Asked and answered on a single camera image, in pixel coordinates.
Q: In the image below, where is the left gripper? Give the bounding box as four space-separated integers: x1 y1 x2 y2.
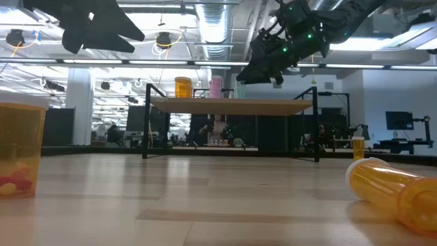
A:
23 0 146 55

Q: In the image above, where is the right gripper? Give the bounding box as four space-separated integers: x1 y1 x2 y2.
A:
236 29 328 87

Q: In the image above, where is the teal pill bottle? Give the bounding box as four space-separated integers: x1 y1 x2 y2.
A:
234 81 247 100

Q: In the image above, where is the pink pill bottle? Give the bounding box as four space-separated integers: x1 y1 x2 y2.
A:
208 75 224 99

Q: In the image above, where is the wide orange pill bottle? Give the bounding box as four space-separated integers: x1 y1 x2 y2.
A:
174 76 193 99

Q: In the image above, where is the black monitor on arm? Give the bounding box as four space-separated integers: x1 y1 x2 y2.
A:
385 111 432 131

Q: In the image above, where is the wooden shelf with black legs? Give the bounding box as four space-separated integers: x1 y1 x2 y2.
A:
142 83 320 163

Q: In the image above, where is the LED light bar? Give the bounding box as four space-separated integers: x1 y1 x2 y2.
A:
0 57 437 70

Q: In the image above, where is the person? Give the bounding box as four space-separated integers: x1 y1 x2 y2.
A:
199 114 228 146
105 123 121 144

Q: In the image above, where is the slim orange pill bottle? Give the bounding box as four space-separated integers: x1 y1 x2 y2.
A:
0 92 51 200
352 136 366 161
344 156 437 237

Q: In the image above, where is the dark office desk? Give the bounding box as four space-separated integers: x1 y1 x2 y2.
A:
377 138 435 154

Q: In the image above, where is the black mounted camera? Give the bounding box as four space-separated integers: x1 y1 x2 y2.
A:
5 29 25 47
156 31 172 50

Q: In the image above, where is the silver ventilation duct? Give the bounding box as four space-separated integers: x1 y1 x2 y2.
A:
194 0 236 61

